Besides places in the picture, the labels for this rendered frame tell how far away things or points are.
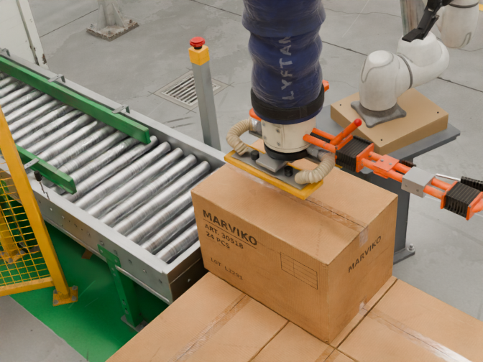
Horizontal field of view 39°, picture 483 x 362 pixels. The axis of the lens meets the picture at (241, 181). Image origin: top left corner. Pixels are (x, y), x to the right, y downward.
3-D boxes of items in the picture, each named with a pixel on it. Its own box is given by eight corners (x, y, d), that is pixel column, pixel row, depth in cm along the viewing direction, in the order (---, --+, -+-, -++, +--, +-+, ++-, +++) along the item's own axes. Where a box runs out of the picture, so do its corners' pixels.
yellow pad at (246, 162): (223, 161, 225) (221, 149, 221) (243, 146, 230) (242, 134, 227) (304, 201, 206) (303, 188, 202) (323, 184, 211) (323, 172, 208)
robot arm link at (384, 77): (351, 96, 287) (351, 52, 272) (387, 82, 291) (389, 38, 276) (372, 116, 276) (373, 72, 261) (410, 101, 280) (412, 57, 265)
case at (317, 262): (203, 267, 264) (189, 189, 238) (269, 212, 285) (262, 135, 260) (328, 345, 230) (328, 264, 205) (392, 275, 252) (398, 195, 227)
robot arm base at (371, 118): (383, 87, 298) (383, 77, 294) (407, 115, 282) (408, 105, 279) (345, 100, 295) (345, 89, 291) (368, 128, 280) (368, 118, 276)
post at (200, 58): (213, 210, 371) (187, 48, 308) (221, 204, 375) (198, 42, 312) (222, 215, 367) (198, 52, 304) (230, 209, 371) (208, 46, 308)
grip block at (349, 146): (333, 164, 202) (333, 148, 198) (351, 148, 207) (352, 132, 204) (356, 174, 197) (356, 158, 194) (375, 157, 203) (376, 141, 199)
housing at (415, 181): (399, 189, 190) (401, 177, 188) (412, 177, 194) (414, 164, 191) (422, 199, 187) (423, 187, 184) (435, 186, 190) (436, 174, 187)
